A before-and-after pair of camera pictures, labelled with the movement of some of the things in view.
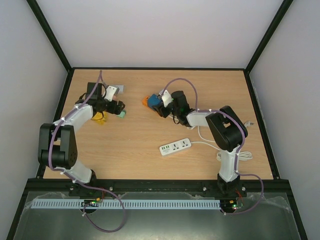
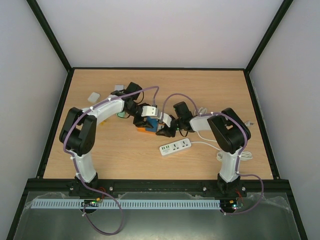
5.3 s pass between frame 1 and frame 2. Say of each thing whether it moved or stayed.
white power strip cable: stayed
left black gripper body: moved
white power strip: stayed
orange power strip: moved
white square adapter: moved
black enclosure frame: stayed
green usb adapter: stayed
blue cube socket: moved
